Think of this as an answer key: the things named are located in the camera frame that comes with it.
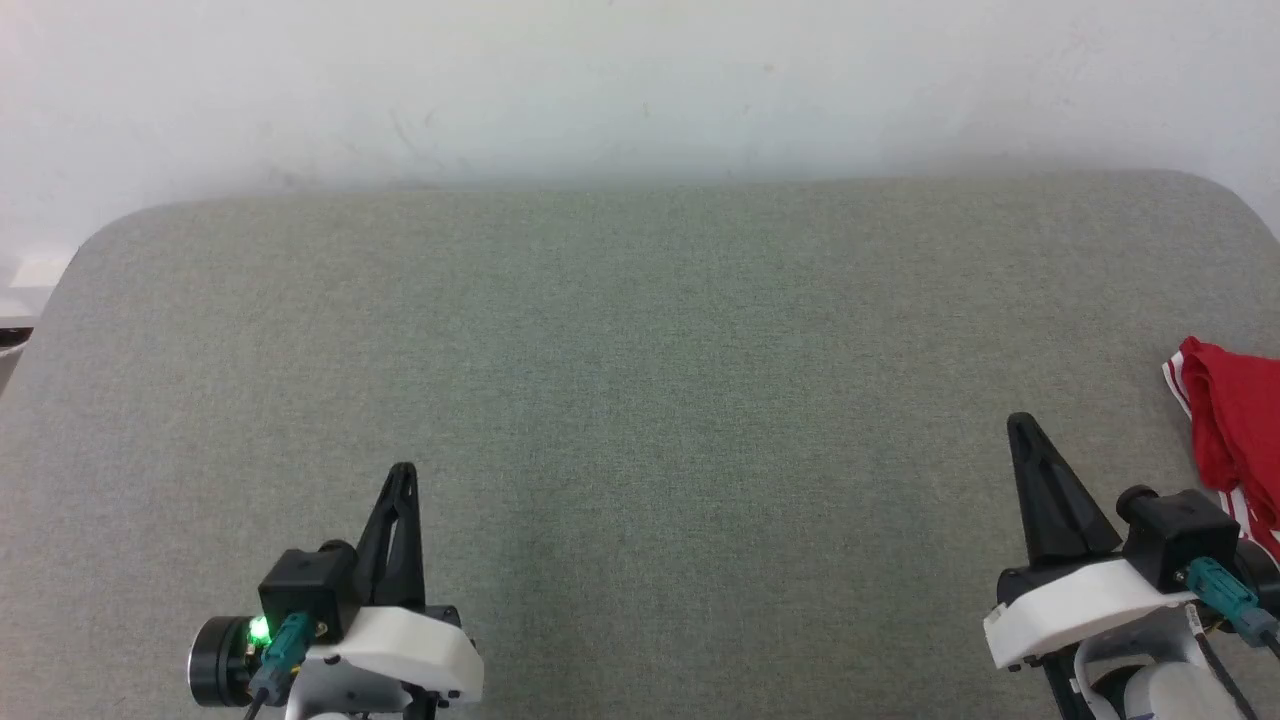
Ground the right green connector cable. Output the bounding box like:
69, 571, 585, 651
1185, 557, 1280, 656

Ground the green connector cable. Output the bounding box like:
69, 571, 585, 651
1185, 557, 1280, 656
245, 612, 317, 720

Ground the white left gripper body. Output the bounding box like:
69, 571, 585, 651
285, 604, 485, 706

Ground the red garment with white stripes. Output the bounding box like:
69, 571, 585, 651
1162, 336, 1280, 561

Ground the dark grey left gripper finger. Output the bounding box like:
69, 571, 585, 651
354, 461, 428, 611

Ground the left green connector cable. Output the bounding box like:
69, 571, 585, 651
245, 612, 317, 720

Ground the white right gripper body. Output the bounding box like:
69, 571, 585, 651
983, 556, 1201, 672

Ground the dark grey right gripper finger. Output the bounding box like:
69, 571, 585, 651
1006, 411, 1124, 571

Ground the grey fabric sofa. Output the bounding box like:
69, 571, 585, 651
0, 170, 1280, 720

